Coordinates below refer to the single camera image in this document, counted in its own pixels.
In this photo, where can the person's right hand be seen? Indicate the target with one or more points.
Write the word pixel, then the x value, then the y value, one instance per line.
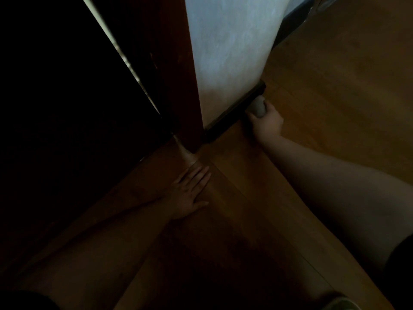
pixel 269 125

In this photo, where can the person's left hand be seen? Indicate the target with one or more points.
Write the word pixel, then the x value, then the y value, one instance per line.
pixel 187 196

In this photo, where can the grey cleaning cloth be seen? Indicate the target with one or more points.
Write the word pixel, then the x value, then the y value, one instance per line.
pixel 257 106

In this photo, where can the person's left forearm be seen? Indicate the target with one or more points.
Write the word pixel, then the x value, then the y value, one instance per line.
pixel 96 261

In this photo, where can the person's right forearm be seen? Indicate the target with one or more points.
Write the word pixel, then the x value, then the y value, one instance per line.
pixel 338 190

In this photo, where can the green white sneaker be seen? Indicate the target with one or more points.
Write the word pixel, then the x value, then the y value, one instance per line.
pixel 342 305

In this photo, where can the black shirt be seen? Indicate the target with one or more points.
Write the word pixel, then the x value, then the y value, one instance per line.
pixel 400 280

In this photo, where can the reddish brown door frame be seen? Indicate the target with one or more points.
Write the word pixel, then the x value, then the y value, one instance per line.
pixel 174 61

